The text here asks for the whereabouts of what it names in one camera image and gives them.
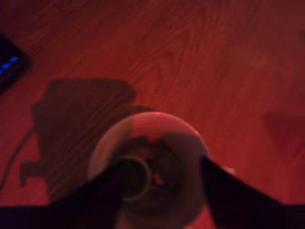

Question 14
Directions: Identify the black backlit keyboard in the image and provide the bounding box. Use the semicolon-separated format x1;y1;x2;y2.
0;32;33;96

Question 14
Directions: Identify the round coffee capsule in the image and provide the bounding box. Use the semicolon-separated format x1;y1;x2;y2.
118;155;153;203

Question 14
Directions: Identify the white mug with dark print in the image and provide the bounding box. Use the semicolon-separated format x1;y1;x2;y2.
87;111;237;229

